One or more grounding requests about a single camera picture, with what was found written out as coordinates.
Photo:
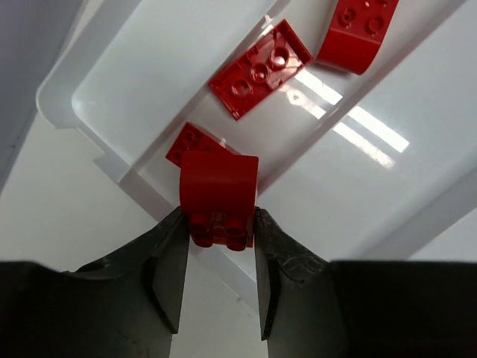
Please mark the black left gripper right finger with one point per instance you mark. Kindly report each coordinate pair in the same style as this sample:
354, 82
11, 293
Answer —
310, 307

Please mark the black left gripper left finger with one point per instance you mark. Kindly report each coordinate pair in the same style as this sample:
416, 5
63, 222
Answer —
125, 304

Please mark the red arched lego brick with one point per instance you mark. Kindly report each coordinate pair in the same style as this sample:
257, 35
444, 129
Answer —
218, 195

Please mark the small red lego brick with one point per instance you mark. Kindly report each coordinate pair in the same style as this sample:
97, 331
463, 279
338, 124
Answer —
275, 58

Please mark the red curved lego brick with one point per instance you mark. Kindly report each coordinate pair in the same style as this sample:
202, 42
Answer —
355, 34

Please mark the white divided sorting tray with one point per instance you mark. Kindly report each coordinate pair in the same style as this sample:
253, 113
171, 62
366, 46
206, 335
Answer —
370, 166

